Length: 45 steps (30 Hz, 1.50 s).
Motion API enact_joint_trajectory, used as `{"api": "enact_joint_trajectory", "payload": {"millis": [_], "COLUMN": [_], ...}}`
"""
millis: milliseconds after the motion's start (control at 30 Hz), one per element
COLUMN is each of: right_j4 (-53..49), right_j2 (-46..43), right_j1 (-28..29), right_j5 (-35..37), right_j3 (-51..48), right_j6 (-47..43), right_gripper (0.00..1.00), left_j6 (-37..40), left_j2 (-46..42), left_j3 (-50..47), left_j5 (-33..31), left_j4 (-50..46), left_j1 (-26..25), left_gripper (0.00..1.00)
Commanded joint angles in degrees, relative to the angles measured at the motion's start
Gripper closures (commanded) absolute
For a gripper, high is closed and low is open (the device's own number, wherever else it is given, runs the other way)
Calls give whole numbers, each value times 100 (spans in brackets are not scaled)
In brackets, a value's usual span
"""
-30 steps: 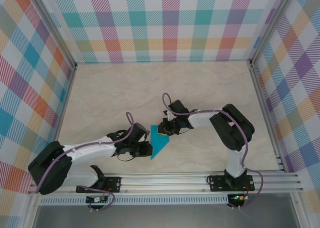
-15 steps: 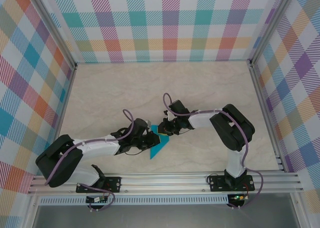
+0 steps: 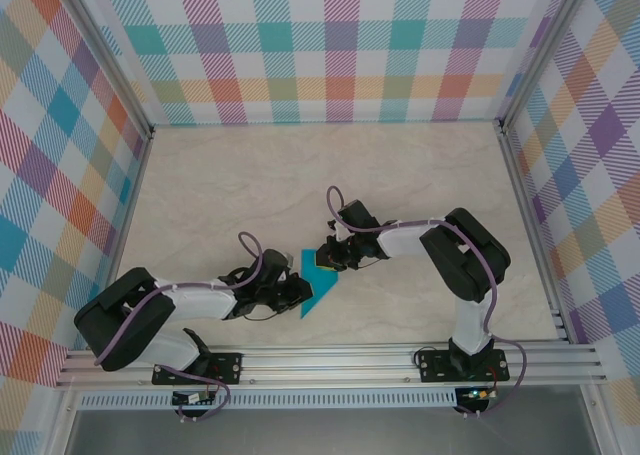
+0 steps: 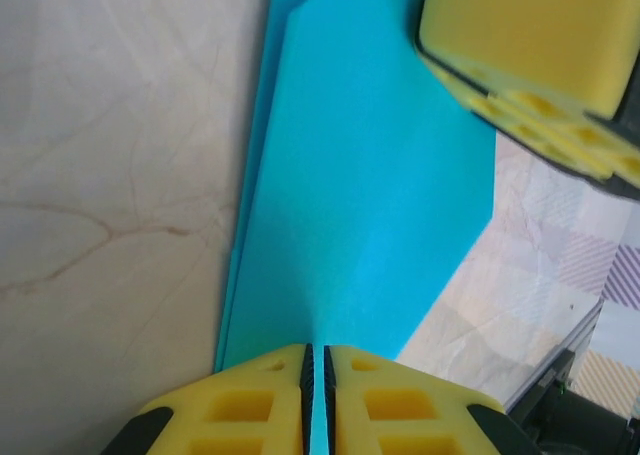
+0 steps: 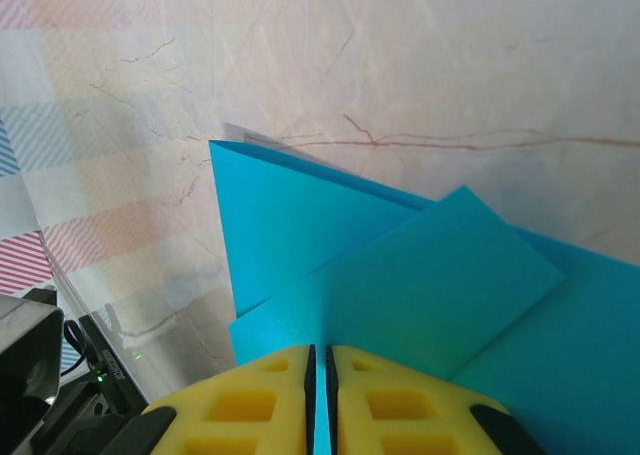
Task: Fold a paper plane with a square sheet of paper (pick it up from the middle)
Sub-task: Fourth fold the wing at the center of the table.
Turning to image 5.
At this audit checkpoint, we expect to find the aluminium mounting rail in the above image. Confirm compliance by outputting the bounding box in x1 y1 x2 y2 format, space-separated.
42 229 151 406

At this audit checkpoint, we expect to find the black cable loop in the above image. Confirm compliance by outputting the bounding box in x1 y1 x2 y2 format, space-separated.
63 318 90 376

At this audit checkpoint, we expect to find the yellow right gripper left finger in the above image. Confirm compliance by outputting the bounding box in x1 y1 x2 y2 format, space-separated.
142 343 317 455

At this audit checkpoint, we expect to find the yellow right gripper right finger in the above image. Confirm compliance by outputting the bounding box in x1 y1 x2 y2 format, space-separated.
327 343 514 455

